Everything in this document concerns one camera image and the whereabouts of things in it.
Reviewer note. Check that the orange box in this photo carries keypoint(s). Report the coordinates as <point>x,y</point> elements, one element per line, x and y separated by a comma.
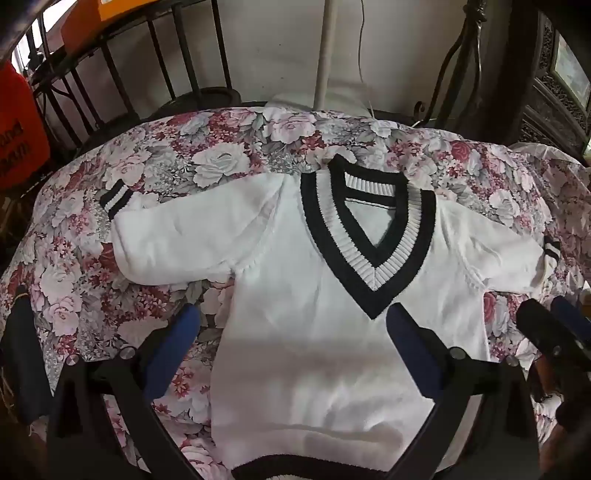
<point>122,8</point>
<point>78,23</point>

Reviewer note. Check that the orange bag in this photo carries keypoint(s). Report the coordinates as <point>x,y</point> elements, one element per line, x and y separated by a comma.
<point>21,129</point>

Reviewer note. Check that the white standing fan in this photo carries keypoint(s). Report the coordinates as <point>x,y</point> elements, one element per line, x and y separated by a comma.
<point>327,46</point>

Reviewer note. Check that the white sweater with black trim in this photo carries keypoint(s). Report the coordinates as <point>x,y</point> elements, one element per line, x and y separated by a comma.
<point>295,277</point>

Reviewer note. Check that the carved wooden framed painting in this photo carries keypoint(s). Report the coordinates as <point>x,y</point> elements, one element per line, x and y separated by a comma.
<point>545,92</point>

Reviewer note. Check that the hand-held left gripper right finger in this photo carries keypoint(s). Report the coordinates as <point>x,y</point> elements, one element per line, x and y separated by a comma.
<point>411,353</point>

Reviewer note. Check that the floral bed sheet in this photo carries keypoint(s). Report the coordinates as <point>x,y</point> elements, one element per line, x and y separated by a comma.
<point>221,152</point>

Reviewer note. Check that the dark navy cloth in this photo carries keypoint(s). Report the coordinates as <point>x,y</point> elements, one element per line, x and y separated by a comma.
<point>23,360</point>

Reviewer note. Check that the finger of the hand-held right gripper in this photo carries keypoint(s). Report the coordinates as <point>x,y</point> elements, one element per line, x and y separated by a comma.
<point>575,316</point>
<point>549,334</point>

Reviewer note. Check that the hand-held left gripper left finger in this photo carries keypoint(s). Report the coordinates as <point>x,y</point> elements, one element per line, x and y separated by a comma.
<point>171,344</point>

